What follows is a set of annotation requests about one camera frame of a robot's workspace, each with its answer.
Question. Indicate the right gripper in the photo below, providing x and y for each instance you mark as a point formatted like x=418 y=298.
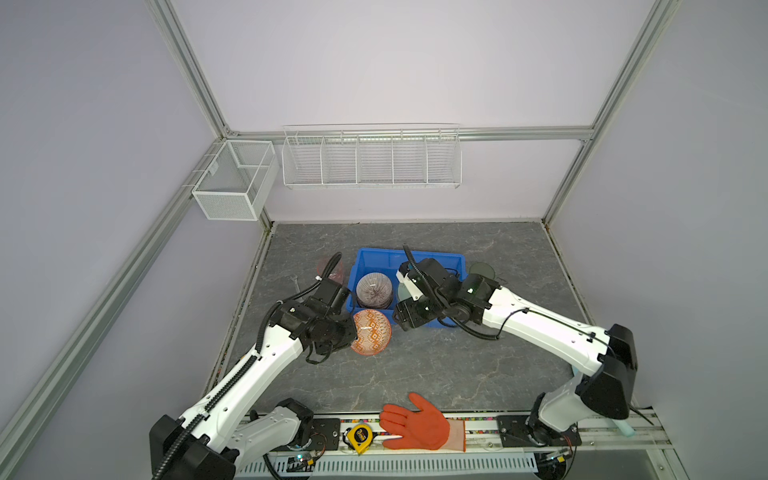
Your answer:
x=406 y=310

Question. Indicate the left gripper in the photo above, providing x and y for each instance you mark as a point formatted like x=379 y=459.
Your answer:
x=350 y=336

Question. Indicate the purple striped bowl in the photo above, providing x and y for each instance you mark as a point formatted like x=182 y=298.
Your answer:
x=374 y=291

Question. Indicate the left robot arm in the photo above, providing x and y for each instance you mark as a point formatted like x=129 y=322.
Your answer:
x=219 y=434

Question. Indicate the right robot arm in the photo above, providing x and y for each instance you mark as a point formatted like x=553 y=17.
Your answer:
x=605 y=360

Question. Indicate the blue plastic bin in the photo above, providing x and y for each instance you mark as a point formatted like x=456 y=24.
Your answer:
x=388 y=262

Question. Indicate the green transparent cup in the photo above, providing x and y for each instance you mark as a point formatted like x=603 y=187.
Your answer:
x=482 y=268

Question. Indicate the yellow tape measure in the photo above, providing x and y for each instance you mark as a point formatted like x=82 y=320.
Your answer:
x=359 y=437

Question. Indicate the red rubber glove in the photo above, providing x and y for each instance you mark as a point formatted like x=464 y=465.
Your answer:
x=425 y=428

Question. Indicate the white mesh basket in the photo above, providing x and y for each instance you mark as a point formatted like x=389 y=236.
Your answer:
x=237 y=181

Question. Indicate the light blue spatula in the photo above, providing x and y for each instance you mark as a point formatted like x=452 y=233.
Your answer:
x=624 y=428

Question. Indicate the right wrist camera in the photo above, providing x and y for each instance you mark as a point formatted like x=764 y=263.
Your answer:
x=406 y=289

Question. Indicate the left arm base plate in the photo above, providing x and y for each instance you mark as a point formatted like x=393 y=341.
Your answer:
x=319 y=434

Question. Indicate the white wire wall rack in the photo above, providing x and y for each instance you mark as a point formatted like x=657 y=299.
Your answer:
x=406 y=155

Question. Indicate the white vented rail cover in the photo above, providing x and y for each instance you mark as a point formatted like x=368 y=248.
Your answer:
x=408 y=465

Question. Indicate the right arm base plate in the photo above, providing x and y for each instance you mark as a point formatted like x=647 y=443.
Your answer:
x=515 y=432

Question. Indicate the aluminium frame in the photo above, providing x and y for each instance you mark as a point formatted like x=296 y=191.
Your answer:
x=30 y=420

